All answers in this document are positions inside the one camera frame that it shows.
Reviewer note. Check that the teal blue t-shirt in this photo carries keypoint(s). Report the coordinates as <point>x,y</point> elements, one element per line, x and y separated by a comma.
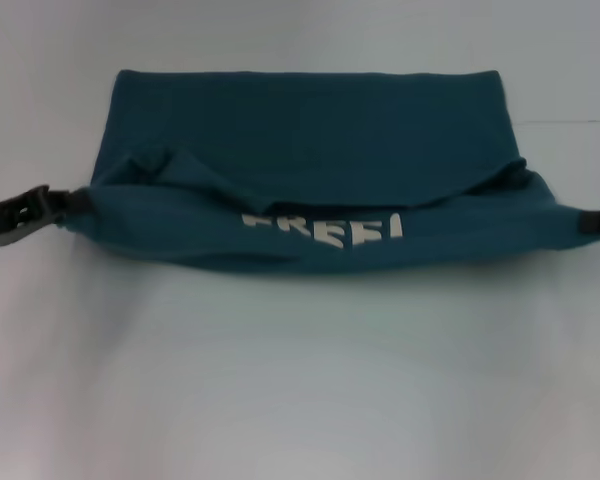
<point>305,150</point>

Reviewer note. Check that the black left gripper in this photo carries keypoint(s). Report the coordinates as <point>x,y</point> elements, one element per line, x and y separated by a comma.
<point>10,217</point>

